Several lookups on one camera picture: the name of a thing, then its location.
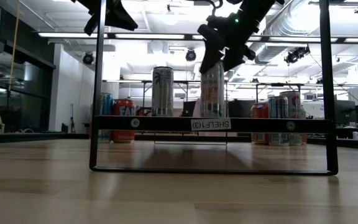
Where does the long ceiling light strip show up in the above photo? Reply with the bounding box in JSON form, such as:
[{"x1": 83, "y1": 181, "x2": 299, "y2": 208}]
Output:
[{"x1": 37, "y1": 32, "x2": 358, "y2": 44}]

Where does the light blue slim can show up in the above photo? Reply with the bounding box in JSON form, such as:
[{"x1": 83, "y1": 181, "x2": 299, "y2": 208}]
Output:
[{"x1": 99, "y1": 92, "x2": 114, "y2": 141}]

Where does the black tripod stand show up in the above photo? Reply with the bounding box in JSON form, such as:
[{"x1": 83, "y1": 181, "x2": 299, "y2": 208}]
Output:
[{"x1": 68, "y1": 103, "x2": 76, "y2": 134}]

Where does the yellow hanging cable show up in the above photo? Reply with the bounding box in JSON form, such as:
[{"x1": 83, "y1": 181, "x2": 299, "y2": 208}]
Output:
[{"x1": 7, "y1": 0, "x2": 21, "y2": 93}]

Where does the white shelf label sticker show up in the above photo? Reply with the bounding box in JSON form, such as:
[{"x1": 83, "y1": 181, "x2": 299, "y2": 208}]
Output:
[{"x1": 190, "y1": 118, "x2": 232, "y2": 131}]

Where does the black partition panel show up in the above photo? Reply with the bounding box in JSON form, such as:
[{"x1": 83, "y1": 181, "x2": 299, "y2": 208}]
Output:
[{"x1": 227, "y1": 98, "x2": 253, "y2": 119}]

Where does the blue silver energy drink can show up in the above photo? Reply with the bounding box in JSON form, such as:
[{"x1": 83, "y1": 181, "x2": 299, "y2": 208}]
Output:
[{"x1": 267, "y1": 96, "x2": 290, "y2": 147}]

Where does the black table edge rail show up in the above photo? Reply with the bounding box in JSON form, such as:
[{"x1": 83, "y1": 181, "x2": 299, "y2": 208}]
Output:
[{"x1": 0, "y1": 132, "x2": 358, "y2": 152}]

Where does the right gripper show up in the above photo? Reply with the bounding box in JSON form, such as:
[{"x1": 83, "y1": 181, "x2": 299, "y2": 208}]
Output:
[{"x1": 197, "y1": 6, "x2": 260, "y2": 75}]

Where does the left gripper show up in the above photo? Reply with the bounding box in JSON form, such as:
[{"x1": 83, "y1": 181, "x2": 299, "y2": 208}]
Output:
[{"x1": 71, "y1": 0, "x2": 139, "y2": 36}]

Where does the orange Fanta soda can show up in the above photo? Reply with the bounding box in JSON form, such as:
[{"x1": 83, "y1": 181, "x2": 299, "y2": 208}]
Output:
[{"x1": 110, "y1": 98, "x2": 136, "y2": 144}]

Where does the orange soda can blue logo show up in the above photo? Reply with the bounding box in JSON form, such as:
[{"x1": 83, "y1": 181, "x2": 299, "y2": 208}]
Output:
[{"x1": 250, "y1": 103, "x2": 273, "y2": 146}]

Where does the black metal shelf frame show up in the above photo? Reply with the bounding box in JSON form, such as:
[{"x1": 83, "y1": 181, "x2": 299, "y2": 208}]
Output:
[{"x1": 88, "y1": 0, "x2": 339, "y2": 175}]

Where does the white Celsius can palm print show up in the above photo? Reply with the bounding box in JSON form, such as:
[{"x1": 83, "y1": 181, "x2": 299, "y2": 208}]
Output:
[
  {"x1": 151, "y1": 66, "x2": 175, "y2": 119},
  {"x1": 200, "y1": 60, "x2": 226, "y2": 118},
  {"x1": 280, "y1": 90, "x2": 302, "y2": 146}
]

